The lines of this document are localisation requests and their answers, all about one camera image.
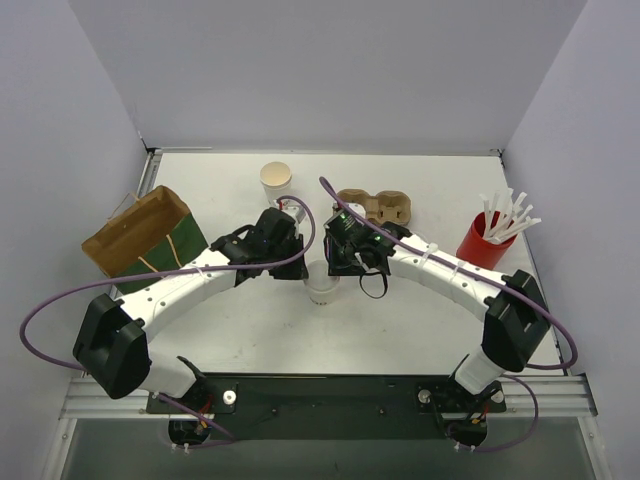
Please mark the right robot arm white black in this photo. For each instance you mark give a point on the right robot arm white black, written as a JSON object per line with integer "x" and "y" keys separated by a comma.
{"x": 512, "y": 329}

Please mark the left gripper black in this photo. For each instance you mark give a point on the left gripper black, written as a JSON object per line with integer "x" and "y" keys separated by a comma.
{"x": 291, "y": 265}

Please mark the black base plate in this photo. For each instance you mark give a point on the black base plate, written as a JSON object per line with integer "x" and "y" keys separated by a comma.
{"x": 334, "y": 423}

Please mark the brown pulp cup carrier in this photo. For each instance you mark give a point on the brown pulp cup carrier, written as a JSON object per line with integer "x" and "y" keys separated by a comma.
{"x": 387, "y": 205}

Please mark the white paper coffee cup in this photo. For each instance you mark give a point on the white paper coffee cup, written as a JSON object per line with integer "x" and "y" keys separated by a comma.
{"x": 322, "y": 296}

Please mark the white plastic lid stack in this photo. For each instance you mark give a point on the white plastic lid stack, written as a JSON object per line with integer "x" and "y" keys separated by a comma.
{"x": 420, "y": 237}

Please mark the brown green paper bag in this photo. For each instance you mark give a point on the brown green paper bag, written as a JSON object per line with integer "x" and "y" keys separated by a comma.
{"x": 157, "y": 233}

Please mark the white plastic cup lid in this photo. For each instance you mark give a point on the white plastic cup lid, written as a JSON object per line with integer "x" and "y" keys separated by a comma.
{"x": 319, "y": 278}

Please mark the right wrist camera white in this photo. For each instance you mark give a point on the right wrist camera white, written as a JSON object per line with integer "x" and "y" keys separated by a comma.
{"x": 357, "y": 208}

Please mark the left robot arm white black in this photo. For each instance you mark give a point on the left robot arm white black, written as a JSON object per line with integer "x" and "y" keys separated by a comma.
{"x": 113, "y": 342}

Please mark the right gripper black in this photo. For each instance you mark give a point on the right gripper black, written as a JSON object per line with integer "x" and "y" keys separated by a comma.
{"x": 338, "y": 259}

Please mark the red straw holder cup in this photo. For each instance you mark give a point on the red straw holder cup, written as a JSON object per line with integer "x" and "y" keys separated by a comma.
{"x": 478, "y": 251}

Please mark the white wrapped straws bundle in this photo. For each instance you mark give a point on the white wrapped straws bundle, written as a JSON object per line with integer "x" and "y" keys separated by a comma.
{"x": 505, "y": 217}

